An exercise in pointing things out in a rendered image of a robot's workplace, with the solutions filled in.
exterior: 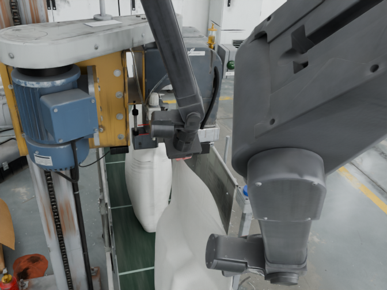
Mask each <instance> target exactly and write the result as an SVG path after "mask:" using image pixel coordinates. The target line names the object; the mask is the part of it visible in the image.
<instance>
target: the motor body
mask: <svg viewBox="0 0 387 290"><path fill-rule="evenodd" d="M80 75H81V71H80V68H79V67H78V66H77V65H76V64H73V68H72V69H71V70H70V71H68V72H66V73H64V74H60V75H54V76H49V77H33V76H29V75H24V74H22V73H20V72H18V70H17V68H15V69H13V70H12V72H11V77H12V84H13V89H14V93H15V97H16V101H17V106H18V111H19V114H20V119H21V124H22V128H23V131H24V133H25V141H26V146H27V149H28V152H29V157H30V159H31V161H32V162H33V163H34V164H35V165H37V166H38V167H39V168H41V169H43V170H46V171H65V170H70V169H72V168H75V162H74V155H73V150H72V147H71V143H70V141H68V142H64V143H61V144H57V143H56V142H55V141H54V138H53V137H52V135H51V134H50V133H49V132H48V131H47V130H46V129H45V126H44V120H43V115H42V111H41V105H40V97H41V96H44V95H47V94H52V93H57V92H61V91H66V90H71V89H76V88H78V85H77V79H78V78H79V77H80ZM75 145H76V152H77V159H78V165H80V164H81V163H82V162H83V161H84V160H85V159H86V157H87V156H88V154H89V138H86V139H84V137H81V138H78V139H77V140H76V141H75Z"/></svg>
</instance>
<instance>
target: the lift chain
mask: <svg viewBox="0 0 387 290"><path fill-rule="evenodd" d="M9 5H10V10H11V13H12V19H13V24H14V26H17V25H22V22H21V16H20V14H19V13H20V10H19V7H18V2H17V0H15V2H12V0H9ZM13 6H16V7H17V8H16V9H13V8H12V7H13ZM15 13H17V16H15V15H14V14H15ZM15 20H19V22H15ZM44 174H45V179H46V183H47V188H48V192H49V197H50V202H51V206H52V212H53V216H54V221H55V225H56V231H57V235H58V241H59V246H60V251H61V255H62V260H63V265H64V271H65V274H66V280H67V285H68V288H69V290H74V288H73V282H72V278H71V273H70V267H69V261H68V258H67V252H66V247H65V241H64V237H63V231H62V226H61V222H60V217H59V211H58V205H57V202H56V197H55V191H54V185H53V183H52V175H51V172H50V171H49V172H47V171H46V170H44ZM48 175H49V176H48ZM49 179H50V180H49ZM49 183H51V184H49ZM50 187H51V188H50ZM51 190H52V191H51ZM51 194H52V195H51ZM53 197H54V198H53ZM52 198H53V199H52ZM53 201H54V202H53ZM54 208H55V209H54ZM56 218H58V219H56Z"/></svg>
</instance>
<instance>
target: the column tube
mask: <svg viewBox="0 0 387 290"><path fill-rule="evenodd" d="M17 2H18V7H19V10H20V13H19V14H20V16H21V22H22V25H26V24H38V23H45V22H49V18H48V10H47V3H46V0H17ZM11 26H14V24H13V19H12V13H11V10H10V5H9V0H0V30H1V29H4V28H8V27H11ZM26 158H27V161H28V165H29V170H30V173H31V178H32V182H33V187H34V190H35V195H36V200H37V204H38V207H39V212H40V217H41V222H42V225H43V229H44V234H45V239H46V242H47V246H48V251H49V254H50V259H51V263H52V268H53V271H54V276H55V281H56V286H57V289H58V290H69V288H68V285H67V280H66V274H65V269H64V265H63V260H62V255H61V251H60V246H59V241H58V235H57V231H56V225H55V221H54V216H53V212H52V206H51V202H50V197H49V192H48V188H47V183H46V179H45V174H44V170H43V169H41V168H39V167H38V166H37V165H35V164H34V163H33V162H32V161H31V159H30V157H29V155H27V156H26ZM60 172H61V173H63V174H64V175H66V176H68V177H69V178H71V171H70V170H65V171H60ZM51 175H52V183H53V185H54V191H55V197H56V202H57V205H58V211H59V217H60V222H61V226H62V231H63V237H64V243H65V247H66V252H67V258H68V261H69V267H70V273H71V278H72V282H73V288H74V290H89V284H88V277H87V272H86V266H85V259H84V254H83V248H82V241H81V233H80V229H79V222H78V215H77V208H76V204H75V197H74V194H73V193H74V191H73V183H72V182H70V181H68V180H67V179H65V178H63V177H62V176H60V175H59V174H57V173H55V172H53V171H51ZM71 179H72V178H71Z"/></svg>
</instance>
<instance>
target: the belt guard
mask: <svg viewBox="0 0 387 290"><path fill-rule="evenodd" d="M136 16H137V14H133V15H126V16H114V17H113V20H116V21H120V22H123V23H119V24H110V25H102V26H94V27H90V26H87V25H85V23H91V22H100V21H97V20H94V19H93V18H89V19H83V20H70V21H58V22H45V23H38V24H26V25H17V26H11V27H8V28H4V29H1V30H0V61H1V62H2V63H4V64H7V65H9V66H13V67H20V68H53V67H61V66H66V65H69V64H73V63H77V62H81V61H84V60H88V59H92V58H96V57H99V56H103V55H107V54H111V53H114V52H117V51H122V50H124V49H129V48H132V47H136V46H139V45H143V44H147V43H151V42H154V41H155V39H154V37H153V34H152V32H151V29H150V26H149V23H148V21H147V18H146V15H145V14H144V18H146V19H145V20H143V19H141V18H143V14H139V16H140V17H136ZM176 16H177V19H178V22H179V26H180V29H181V33H182V23H183V16H182V15H181V14H178V13H176Z"/></svg>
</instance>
